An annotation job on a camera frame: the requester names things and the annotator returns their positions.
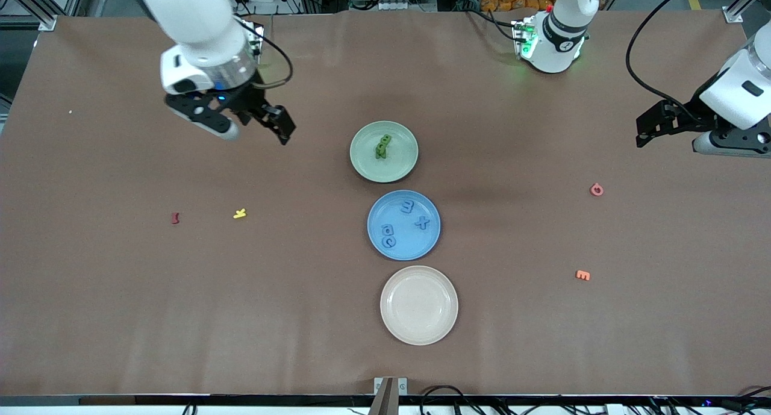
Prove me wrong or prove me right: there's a pale green plate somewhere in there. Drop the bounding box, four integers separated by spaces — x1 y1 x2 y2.
350 121 419 183

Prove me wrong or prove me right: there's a blue plate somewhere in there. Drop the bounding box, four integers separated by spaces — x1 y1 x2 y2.
367 190 442 261

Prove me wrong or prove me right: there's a beige plate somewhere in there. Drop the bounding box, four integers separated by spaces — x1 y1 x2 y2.
380 266 459 346

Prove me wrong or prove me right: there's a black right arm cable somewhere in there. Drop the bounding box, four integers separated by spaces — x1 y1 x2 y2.
235 19 294 90

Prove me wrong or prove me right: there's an aluminium frame post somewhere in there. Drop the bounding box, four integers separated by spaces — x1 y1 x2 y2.
723 0 761 24
0 0 58 31

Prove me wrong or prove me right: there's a black table edge rail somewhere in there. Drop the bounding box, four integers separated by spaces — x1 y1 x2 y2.
0 395 771 408

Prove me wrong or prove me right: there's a grey metal camera bracket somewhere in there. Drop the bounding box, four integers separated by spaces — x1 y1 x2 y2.
373 376 409 415

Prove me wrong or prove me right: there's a black cable loop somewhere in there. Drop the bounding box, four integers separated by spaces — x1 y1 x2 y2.
420 385 482 415

